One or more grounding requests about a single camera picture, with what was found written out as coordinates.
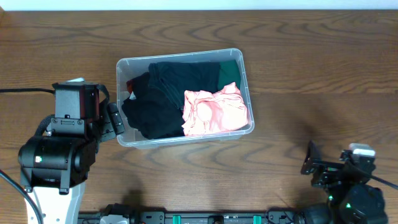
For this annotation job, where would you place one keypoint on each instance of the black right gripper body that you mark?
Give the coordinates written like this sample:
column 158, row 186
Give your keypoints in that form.
column 329, row 178

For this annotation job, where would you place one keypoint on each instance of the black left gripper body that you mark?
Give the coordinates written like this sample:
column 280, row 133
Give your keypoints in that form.
column 110, row 125

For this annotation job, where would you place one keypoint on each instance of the red navy plaid shirt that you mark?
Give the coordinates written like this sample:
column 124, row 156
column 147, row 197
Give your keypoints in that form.
column 130, row 86

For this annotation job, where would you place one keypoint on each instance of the black garment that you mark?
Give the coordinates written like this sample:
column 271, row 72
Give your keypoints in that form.
column 151, row 112

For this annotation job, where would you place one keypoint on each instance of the clear plastic storage bin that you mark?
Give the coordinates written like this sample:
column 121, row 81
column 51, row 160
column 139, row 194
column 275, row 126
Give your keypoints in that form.
column 128, row 68

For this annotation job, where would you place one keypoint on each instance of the dark teal shirt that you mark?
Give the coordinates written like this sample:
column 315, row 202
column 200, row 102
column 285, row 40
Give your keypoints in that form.
column 174, row 78

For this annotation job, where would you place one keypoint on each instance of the pink garment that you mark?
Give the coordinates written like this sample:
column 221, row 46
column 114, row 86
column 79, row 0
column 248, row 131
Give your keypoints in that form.
column 212, row 113

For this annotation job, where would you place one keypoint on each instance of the green garment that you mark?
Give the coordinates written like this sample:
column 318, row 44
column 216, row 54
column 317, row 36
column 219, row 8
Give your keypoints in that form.
column 229, row 72

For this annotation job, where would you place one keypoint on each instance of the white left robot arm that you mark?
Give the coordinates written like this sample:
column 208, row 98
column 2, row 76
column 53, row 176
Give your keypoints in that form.
column 56, row 160

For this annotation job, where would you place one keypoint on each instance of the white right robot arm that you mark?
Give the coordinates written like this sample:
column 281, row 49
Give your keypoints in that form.
column 350, row 199

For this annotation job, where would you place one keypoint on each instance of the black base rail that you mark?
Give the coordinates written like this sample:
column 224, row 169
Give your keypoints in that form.
column 119, row 213

